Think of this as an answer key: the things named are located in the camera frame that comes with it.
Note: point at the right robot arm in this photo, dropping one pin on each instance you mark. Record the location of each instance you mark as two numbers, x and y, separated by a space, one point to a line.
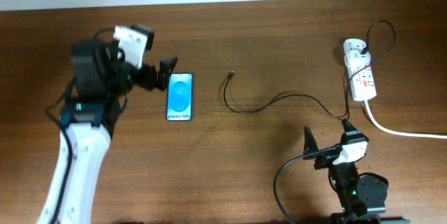
362 196

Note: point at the blue screen Galaxy smartphone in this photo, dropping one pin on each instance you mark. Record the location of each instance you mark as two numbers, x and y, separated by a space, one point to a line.
180 97

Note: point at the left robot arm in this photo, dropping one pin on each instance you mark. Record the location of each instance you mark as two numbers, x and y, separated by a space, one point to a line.
86 114

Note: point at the white USB charger plug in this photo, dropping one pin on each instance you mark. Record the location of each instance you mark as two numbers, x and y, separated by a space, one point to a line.
354 58

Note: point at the white power strip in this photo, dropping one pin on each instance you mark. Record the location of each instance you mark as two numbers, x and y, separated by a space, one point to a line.
362 80

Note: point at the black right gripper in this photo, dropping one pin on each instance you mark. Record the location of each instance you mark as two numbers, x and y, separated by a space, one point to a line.
311 144

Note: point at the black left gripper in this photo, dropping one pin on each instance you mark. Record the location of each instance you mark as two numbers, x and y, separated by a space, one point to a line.
147 82

